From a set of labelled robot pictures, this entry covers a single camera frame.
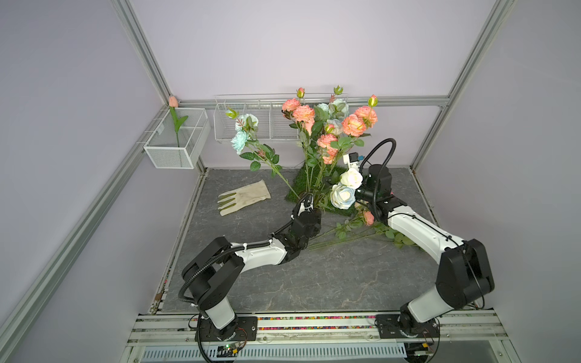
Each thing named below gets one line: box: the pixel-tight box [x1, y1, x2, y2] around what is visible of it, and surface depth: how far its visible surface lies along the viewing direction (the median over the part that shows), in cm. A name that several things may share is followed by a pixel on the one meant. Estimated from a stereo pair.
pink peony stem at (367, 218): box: [308, 210, 375, 248], surface depth 96 cm
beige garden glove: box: [217, 179, 271, 217], surface depth 111 cm
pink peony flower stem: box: [308, 219, 423, 252], surface depth 97 cm
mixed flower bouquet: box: [225, 85, 379, 211], surface depth 74 cm
